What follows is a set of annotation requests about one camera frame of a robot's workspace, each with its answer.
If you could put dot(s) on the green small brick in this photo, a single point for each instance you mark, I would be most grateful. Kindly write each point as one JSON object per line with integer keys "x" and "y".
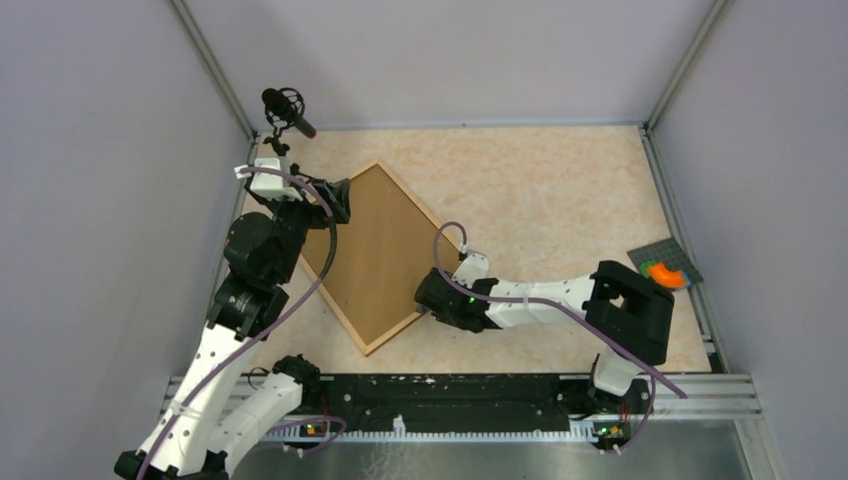
{"x": 645, "y": 268}

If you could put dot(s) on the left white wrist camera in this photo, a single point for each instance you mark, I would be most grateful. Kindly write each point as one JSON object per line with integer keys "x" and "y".
{"x": 270, "y": 186}

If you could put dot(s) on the orange small object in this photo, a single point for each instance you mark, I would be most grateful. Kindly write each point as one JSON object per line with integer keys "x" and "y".
{"x": 668, "y": 278}

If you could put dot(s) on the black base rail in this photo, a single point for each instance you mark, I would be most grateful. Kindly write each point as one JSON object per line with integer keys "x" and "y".
{"x": 468, "y": 403}

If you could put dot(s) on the dark grey mat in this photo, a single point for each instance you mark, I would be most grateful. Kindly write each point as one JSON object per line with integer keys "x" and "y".
{"x": 671, "y": 253}

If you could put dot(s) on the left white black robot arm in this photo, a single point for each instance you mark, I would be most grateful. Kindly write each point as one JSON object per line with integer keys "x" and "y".
{"x": 194, "y": 439}

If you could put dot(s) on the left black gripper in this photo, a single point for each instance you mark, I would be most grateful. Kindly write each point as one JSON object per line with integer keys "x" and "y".
{"x": 335, "y": 196}

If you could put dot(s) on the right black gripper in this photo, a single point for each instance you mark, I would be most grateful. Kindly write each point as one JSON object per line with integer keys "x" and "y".
{"x": 443, "y": 318}

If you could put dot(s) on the wooden picture frame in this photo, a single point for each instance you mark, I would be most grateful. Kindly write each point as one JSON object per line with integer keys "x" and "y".
{"x": 371, "y": 344}

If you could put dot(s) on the black microphone on tripod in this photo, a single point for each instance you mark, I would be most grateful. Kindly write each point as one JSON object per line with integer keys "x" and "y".
{"x": 284, "y": 109}

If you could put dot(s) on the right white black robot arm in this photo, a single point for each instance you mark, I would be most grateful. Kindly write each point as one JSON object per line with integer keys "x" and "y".
{"x": 629, "y": 313}

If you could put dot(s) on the aluminium front rail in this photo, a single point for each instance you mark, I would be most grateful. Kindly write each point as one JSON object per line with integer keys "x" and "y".
{"x": 707, "y": 397}

